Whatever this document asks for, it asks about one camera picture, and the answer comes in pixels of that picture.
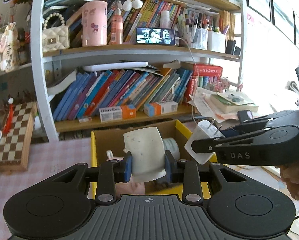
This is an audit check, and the pink plush pig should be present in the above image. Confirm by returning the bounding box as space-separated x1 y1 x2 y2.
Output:
115 176 146 197

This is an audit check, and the white charging cable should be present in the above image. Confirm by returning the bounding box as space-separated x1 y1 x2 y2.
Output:
175 37 203 131

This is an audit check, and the wooden chess board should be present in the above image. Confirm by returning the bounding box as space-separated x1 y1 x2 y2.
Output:
0 101 37 172

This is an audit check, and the clear tape roll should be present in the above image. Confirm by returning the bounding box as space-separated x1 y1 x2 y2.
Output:
163 138 180 160

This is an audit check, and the pink lotion bottle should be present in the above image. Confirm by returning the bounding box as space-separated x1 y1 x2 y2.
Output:
110 0 123 44

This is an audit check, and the red book box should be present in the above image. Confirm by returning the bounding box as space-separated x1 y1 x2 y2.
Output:
191 64 223 77

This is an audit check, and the white lucky cat figure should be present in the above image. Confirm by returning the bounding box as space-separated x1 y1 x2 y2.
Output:
0 22 20 75

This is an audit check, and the black smartphone on books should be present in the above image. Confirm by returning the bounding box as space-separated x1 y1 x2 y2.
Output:
237 110 254 124

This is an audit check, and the white square charger block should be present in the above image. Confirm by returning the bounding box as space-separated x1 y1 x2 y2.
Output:
185 119 224 165

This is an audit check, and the phone playing video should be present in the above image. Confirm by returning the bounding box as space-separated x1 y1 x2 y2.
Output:
136 28 177 46

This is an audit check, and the stack of papers and books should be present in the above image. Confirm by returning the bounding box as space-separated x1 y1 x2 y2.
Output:
188 87 258 123

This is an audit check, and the white bookshelf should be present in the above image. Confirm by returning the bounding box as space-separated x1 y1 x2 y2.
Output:
0 0 243 141

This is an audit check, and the pink cylindrical cup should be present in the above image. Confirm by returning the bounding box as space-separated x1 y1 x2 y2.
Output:
82 1 108 47

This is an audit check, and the white pen holder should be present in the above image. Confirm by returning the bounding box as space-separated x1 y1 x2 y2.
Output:
207 31 226 53

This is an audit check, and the person's right hand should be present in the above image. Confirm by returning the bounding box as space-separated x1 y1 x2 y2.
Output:
279 161 299 200

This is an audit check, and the yellow cardboard box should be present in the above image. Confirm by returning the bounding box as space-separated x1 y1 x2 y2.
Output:
87 119 219 201

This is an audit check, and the white quilted pearl handbag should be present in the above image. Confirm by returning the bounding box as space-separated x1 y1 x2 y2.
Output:
42 12 70 53

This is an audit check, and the row of leaning books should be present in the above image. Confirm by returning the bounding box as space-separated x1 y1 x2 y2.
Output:
47 68 192 122

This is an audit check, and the white plug charger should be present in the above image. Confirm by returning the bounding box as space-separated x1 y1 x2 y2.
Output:
123 127 166 183

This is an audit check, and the orange white medicine box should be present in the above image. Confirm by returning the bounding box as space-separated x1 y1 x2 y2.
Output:
99 105 136 122

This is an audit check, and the pink checked tablecloth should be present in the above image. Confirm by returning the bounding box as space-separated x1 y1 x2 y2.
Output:
0 119 299 240

